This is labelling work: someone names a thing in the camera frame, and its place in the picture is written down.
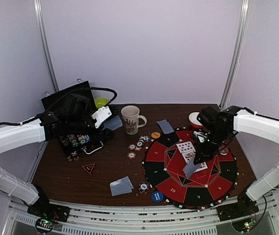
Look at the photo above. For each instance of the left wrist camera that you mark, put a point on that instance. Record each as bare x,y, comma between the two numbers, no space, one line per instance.
101,115

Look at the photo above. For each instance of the green plastic bowl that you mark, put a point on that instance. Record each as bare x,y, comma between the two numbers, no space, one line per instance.
100,102

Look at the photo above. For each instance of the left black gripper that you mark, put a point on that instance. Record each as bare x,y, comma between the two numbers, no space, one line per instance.
102,134

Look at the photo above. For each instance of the face-up king card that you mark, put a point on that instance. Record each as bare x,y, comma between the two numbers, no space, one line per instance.
188,156

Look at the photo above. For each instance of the black poker chip case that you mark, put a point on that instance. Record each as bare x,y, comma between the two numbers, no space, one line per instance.
84,88

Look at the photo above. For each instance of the blue small blind button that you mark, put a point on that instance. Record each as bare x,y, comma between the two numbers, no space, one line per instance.
157,197

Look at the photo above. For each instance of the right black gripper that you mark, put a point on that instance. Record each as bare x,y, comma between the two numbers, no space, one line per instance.
201,152

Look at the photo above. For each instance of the front right chip row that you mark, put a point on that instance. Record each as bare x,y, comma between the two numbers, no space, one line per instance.
73,140

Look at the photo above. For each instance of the aluminium frame post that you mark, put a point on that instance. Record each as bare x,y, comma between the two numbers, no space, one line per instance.
45,46
239,45

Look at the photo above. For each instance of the right aluminium frame post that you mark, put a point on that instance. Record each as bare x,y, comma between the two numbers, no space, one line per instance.
239,45

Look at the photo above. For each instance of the loose chip front left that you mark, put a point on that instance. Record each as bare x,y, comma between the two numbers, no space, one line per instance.
131,155

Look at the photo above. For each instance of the orange big blind button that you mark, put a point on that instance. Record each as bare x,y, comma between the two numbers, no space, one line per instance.
155,135

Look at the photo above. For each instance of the aluminium front rail base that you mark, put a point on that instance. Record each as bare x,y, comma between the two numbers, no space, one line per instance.
163,220

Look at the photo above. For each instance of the chip row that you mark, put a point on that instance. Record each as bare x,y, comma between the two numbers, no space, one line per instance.
73,140
64,141

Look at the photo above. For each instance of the clear red round button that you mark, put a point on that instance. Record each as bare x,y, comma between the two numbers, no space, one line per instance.
224,151

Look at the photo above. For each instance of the face-up face card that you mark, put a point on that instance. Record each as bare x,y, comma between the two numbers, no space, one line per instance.
202,166

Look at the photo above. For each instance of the loose chip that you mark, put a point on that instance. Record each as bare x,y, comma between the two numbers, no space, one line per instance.
132,146
131,155

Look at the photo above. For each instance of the round red black poker mat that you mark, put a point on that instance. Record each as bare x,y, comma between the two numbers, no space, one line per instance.
163,165

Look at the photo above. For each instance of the face-up diamonds card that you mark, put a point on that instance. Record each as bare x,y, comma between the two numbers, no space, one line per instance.
185,147

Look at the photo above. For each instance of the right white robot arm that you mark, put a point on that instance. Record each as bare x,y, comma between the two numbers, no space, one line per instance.
263,129

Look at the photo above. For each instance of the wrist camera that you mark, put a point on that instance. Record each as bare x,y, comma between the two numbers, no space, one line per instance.
101,115
200,136

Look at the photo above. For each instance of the white floral ceramic mug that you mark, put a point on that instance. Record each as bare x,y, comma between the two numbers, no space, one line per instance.
132,119

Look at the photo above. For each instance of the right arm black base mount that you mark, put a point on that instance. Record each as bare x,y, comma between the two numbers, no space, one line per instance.
236,210

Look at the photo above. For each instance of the front left chip row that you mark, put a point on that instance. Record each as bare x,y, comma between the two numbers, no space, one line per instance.
64,141

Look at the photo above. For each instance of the white orange bowl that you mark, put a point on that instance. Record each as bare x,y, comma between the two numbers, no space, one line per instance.
194,121

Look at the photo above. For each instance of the left aluminium frame post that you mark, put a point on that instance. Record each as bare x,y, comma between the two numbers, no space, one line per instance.
45,46

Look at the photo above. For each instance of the blue playing card deck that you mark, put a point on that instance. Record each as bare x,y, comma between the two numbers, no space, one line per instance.
113,123

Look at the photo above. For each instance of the red triangular chip holder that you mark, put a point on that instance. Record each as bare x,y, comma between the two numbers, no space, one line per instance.
89,168

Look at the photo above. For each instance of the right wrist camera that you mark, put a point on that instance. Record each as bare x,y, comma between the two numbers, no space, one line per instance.
200,136

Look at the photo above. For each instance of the small card decks in case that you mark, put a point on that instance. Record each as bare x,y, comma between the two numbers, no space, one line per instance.
83,139

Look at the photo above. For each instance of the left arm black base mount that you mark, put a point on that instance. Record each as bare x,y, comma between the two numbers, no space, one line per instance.
48,211

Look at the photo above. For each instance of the dealt card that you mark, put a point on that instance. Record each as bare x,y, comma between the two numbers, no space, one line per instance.
115,191
165,126

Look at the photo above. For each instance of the stack of poker chips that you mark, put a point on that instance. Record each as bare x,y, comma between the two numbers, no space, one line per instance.
141,142

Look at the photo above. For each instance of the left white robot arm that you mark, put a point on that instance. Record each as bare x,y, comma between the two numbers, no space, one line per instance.
15,135

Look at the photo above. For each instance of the loose chip middle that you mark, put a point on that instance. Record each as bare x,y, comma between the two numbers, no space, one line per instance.
132,146

